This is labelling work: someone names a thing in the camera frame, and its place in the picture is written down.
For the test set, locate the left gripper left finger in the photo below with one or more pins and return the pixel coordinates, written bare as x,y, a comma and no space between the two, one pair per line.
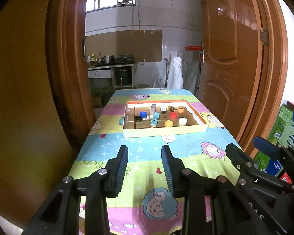
116,168

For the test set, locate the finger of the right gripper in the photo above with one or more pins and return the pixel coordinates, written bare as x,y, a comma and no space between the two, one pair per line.
267,148

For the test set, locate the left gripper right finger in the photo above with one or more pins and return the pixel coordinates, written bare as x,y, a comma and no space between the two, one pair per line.
175,173

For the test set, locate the light orange bottle cap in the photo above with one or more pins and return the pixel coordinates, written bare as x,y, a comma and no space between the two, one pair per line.
169,123

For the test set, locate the white bottle cap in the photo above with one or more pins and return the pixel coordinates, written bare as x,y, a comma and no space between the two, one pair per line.
182,121

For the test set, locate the black round cap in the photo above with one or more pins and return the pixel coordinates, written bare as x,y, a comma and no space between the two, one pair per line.
138,119

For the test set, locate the teal Good Luck box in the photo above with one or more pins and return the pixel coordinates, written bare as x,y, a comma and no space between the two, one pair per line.
154,120

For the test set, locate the red bottle cap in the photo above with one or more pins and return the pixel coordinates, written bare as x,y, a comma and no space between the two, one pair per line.
173,115

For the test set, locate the blue bottle cap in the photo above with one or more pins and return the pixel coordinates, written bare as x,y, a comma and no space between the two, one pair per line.
143,114

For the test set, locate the orange cap with label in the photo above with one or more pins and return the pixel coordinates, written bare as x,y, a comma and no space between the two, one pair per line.
180,109

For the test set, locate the gold rectangular box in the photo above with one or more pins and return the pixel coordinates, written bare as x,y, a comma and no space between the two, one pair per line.
172,109

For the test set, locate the white Hello Kitty box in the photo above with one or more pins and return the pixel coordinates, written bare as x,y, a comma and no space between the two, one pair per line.
163,109

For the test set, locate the green blue carton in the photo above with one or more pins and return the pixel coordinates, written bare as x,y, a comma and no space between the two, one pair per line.
281,134

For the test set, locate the red carton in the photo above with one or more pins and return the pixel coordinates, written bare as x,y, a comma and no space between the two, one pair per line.
285,177

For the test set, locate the shallow cardboard tray box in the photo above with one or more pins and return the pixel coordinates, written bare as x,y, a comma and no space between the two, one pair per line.
130,128

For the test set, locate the brown wooden door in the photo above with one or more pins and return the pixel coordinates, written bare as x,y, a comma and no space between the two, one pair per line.
244,68

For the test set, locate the white hanging bag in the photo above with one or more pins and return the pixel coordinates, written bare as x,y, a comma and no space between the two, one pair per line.
174,76

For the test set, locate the grey kitchen counter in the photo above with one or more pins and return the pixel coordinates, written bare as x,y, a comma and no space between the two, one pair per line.
109,72

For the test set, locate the metal cooking pot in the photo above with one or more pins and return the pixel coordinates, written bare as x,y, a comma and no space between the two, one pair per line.
110,59

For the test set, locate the red door handle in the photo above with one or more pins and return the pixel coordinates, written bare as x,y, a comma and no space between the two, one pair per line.
194,48

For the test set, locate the cardboard sheet on wall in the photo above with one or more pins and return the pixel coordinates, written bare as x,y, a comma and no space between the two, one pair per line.
144,45

